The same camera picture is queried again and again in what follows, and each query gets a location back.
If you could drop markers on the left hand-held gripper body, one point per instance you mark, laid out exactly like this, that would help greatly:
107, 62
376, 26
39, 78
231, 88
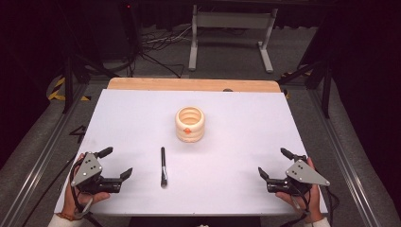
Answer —
86, 168

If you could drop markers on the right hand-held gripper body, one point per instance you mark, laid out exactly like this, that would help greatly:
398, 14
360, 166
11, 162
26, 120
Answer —
304, 175

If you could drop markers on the black makeup brush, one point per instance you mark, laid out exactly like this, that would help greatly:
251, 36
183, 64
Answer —
163, 164

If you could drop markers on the cream ribbed cup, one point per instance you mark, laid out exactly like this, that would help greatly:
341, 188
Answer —
189, 135

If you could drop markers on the person's right hand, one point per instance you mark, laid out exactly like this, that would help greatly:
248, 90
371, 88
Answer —
313, 201

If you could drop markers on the person's left hand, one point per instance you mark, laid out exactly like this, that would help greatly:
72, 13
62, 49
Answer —
85, 198

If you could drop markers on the white table board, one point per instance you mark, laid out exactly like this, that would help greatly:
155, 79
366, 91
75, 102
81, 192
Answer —
220, 164

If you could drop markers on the yellow black floor tape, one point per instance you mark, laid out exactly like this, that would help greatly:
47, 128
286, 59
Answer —
56, 90

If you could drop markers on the black tripod stand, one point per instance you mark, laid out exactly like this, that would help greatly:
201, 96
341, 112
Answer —
326, 82
68, 78

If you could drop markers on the person's dark torso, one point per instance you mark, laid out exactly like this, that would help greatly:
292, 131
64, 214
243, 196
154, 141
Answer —
195, 221

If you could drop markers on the wooden table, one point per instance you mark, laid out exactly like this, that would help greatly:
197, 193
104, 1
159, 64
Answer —
189, 84

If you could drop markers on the black computer tower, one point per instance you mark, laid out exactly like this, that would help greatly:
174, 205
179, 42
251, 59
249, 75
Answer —
130, 28

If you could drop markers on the aluminium floor rail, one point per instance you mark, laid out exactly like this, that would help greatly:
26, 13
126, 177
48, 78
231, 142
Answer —
41, 157
343, 157

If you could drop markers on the white metal desk frame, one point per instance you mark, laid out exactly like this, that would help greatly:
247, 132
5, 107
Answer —
233, 20

